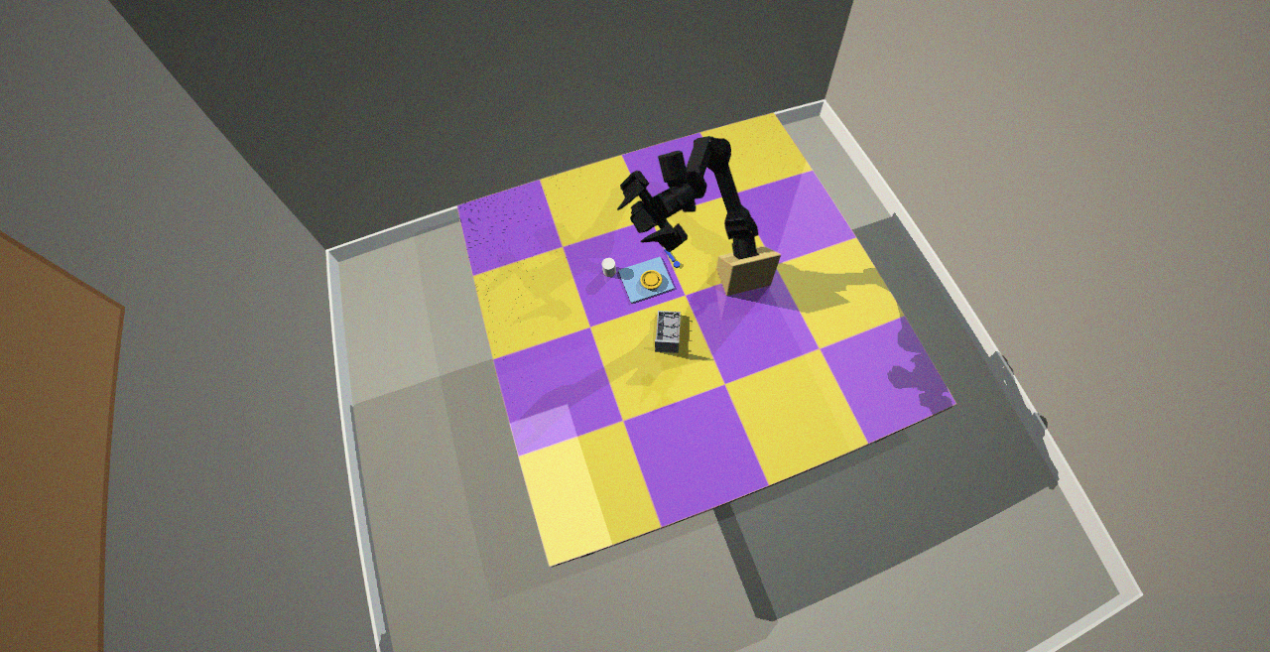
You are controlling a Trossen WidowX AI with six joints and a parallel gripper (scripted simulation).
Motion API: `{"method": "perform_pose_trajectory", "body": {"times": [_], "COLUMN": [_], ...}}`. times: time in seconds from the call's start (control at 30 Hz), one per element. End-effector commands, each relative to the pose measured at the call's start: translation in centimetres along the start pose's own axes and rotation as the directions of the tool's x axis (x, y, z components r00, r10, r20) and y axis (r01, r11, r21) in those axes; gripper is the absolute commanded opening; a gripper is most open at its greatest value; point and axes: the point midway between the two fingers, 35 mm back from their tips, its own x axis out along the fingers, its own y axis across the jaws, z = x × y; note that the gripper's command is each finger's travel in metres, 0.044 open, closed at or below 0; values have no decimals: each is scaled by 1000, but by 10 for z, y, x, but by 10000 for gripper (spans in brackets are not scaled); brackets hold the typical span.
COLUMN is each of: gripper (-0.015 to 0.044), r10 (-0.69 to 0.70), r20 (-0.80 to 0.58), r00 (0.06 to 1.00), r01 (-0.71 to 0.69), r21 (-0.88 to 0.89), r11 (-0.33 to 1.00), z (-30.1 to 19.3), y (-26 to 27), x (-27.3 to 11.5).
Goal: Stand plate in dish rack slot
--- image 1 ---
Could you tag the grey dish rack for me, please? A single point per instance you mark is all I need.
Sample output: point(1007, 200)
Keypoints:
point(668, 332)

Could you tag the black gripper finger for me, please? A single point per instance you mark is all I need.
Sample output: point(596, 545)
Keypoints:
point(631, 192)
point(664, 236)

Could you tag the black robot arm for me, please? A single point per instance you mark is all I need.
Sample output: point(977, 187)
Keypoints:
point(712, 153)

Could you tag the light blue square mat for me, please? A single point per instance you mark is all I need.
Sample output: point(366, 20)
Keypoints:
point(631, 277)

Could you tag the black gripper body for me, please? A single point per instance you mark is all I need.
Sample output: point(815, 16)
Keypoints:
point(660, 207)

